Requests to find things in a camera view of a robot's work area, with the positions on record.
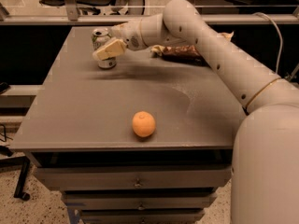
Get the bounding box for grey drawer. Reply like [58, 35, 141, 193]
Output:
[35, 165, 231, 191]
[80, 209, 205, 224]
[63, 190, 217, 211]

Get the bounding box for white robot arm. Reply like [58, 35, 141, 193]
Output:
[93, 0, 299, 224]

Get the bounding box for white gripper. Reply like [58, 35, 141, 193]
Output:
[93, 20, 147, 61]

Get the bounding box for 7up soda can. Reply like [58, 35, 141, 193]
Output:
[92, 27, 117, 69]

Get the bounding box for brown chip bag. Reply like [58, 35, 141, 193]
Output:
[150, 31, 235, 65]

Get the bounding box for grey drawer cabinet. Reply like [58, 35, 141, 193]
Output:
[10, 24, 250, 224]

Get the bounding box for top grey drawer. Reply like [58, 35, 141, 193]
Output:
[35, 165, 231, 191]

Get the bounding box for bottom grey drawer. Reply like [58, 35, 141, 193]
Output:
[80, 209, 205, 224]

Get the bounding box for metal window rail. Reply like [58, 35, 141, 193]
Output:
[0, 0, 299, 26]

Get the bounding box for orange fruit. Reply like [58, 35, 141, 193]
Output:
[132, 111, 156, 137]

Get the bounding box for white cable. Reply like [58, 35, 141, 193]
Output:
[252, 11, 284, 75]

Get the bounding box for middle grey drawer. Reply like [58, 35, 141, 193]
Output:
[63, 190, 217, 211]

